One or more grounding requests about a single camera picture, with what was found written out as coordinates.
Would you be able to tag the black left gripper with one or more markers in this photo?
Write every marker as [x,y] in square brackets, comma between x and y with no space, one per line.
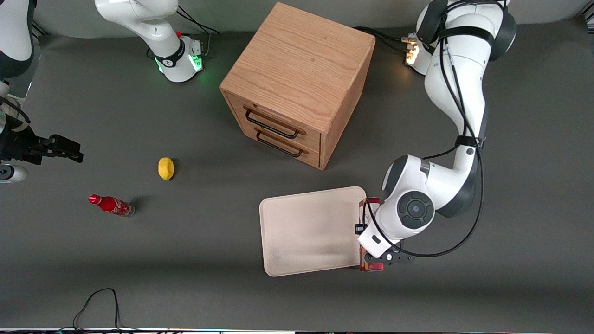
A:
[357,228]

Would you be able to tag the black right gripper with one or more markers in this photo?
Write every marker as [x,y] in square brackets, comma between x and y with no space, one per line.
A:
[19,144]

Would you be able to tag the red tartan cookie box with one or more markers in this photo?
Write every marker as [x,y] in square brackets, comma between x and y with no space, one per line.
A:
[372,267]

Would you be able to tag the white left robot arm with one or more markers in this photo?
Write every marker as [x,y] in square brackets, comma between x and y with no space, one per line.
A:
[457,69]

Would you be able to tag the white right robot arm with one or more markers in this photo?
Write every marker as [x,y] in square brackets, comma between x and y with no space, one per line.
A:
[153,28]

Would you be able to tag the cream plastic tray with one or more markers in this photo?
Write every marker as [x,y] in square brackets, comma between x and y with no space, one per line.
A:
[306,232]

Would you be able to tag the red cola bottle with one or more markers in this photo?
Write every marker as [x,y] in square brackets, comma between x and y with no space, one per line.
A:
[111,205]

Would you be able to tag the yellow lemon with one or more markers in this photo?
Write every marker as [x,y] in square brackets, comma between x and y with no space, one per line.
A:
[165,168]

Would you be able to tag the wooden drawer front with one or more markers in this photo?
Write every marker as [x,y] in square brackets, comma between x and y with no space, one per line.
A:
[278,118]
[287,155]

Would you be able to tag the wooden drawer cabinet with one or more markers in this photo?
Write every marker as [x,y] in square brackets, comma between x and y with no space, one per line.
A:
[301,60]

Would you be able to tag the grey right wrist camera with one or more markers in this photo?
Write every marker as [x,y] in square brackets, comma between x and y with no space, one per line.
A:
[11,174]

